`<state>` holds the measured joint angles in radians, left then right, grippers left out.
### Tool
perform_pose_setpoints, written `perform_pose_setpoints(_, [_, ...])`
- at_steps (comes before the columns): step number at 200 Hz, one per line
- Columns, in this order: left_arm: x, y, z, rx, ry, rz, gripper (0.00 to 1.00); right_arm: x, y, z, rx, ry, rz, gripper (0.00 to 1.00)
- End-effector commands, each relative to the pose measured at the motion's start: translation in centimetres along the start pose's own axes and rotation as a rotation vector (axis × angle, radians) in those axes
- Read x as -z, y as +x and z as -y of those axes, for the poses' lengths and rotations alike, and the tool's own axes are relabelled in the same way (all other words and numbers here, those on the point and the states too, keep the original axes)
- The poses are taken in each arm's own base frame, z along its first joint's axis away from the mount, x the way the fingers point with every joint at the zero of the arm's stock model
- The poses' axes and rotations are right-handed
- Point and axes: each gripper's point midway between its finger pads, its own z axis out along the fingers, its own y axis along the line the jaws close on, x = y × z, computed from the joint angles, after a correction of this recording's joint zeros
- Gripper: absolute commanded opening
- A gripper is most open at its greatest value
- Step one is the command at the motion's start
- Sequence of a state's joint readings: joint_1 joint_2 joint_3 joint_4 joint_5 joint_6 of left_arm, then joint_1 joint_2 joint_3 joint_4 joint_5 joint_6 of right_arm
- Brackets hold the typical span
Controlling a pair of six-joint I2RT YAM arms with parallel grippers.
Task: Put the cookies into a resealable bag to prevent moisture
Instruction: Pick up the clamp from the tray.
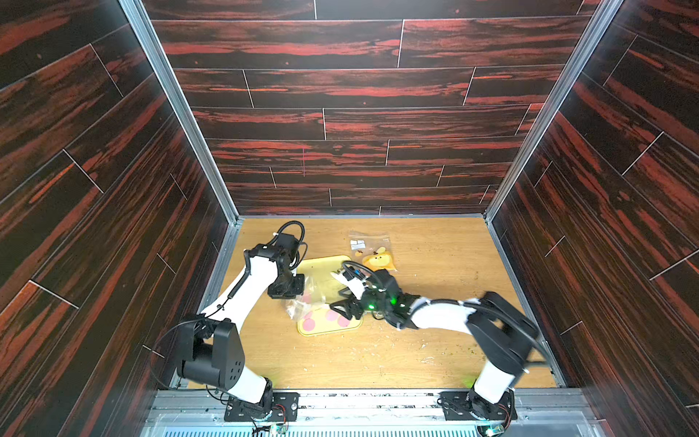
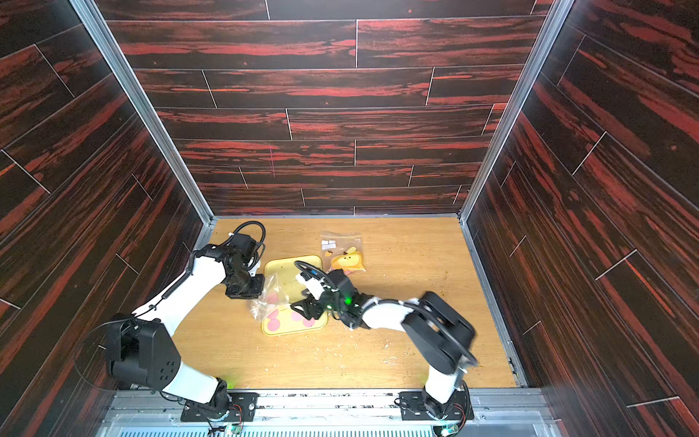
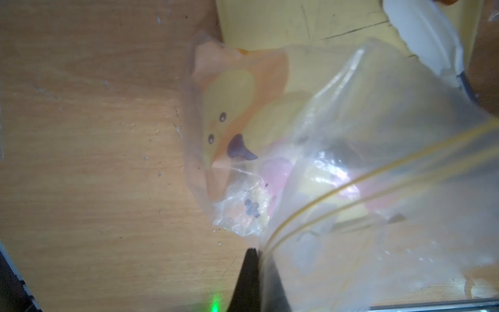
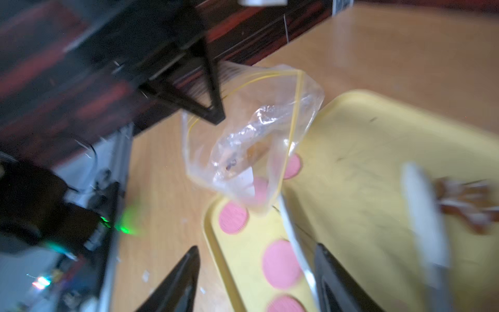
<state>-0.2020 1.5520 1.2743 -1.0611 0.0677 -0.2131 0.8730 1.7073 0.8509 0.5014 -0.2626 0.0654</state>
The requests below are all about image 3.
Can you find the pink round cookie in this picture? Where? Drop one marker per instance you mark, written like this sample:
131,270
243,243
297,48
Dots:
274,174

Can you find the metal tongs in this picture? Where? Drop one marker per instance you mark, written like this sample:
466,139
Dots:
430,31

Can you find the yellow plastic tray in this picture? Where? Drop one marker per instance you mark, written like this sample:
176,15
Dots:
255,25

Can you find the clear resealable bag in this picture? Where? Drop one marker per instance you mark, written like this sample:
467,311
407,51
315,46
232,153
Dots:
395,179

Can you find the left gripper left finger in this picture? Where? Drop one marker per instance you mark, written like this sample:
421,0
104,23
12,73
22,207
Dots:
246,296

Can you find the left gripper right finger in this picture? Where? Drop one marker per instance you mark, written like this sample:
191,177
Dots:
272,292

